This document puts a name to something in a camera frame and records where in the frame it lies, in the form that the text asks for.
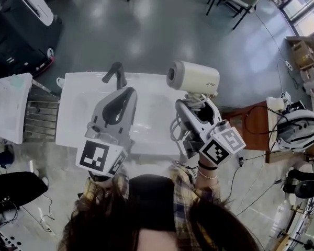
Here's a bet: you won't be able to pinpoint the black wheeled machine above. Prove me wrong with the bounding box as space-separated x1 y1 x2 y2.
0 0 65 79

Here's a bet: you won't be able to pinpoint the white sink counter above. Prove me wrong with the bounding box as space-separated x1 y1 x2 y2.
54 71 185 156

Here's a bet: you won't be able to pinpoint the white packets with red labels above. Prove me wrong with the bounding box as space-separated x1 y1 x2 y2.
300 66 314 99

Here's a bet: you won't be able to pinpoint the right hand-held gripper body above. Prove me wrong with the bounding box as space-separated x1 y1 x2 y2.
182 118 247 168

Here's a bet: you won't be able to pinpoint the black faucet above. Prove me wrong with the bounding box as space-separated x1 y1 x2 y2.
102 61 128 90

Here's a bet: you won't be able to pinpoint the white perforated board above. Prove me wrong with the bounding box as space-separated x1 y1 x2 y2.
0 213 60 251

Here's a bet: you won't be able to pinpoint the plaid shirt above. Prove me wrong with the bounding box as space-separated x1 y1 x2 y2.
73 163 226 251

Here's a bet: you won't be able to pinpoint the metal rack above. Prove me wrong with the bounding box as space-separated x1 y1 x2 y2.
23 78 61 142

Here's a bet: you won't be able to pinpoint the black wrist band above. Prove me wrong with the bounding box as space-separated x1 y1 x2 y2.
198 161 218 171

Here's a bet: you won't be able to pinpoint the person's right forearm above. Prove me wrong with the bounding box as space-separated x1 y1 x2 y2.
197 159 222 193

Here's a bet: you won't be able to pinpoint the black floor cable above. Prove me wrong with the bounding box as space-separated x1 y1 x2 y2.
255 10 285 95

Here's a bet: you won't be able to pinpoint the black table cable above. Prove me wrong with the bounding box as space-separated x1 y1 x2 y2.
244 105 279 136

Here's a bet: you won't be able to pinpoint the pale green cloth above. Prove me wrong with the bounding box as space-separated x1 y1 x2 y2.
9 74 26 88

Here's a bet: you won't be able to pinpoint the white gripper device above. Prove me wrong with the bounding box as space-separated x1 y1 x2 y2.
266 90 293 115

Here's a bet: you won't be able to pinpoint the black office chair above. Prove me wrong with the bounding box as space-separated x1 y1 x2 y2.
282 167 314 201

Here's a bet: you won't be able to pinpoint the cardboard box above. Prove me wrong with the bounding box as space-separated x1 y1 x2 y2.
286 35 314 71

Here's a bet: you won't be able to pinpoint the black stool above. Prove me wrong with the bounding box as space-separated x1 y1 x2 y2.
0 170 49 212

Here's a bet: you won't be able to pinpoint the black undershirt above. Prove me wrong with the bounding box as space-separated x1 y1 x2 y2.
128 174 177 233

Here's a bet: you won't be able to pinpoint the thin bracelet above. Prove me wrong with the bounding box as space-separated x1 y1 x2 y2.
198 172 218 180

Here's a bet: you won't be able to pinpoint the window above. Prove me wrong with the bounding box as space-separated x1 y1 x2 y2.
278 0 314 38

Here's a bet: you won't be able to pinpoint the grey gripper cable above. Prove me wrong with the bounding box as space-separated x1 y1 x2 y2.
169 113 188 164

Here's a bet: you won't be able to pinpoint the white headset device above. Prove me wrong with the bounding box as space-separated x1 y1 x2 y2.
274 108 314 154

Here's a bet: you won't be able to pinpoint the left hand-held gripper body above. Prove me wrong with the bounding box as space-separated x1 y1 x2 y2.
75 120 136 178

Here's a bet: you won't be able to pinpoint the white machine cover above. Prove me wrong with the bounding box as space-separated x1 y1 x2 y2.
14 0 55 26

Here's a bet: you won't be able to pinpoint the wooden table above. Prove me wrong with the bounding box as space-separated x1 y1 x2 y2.
221 100 314 164

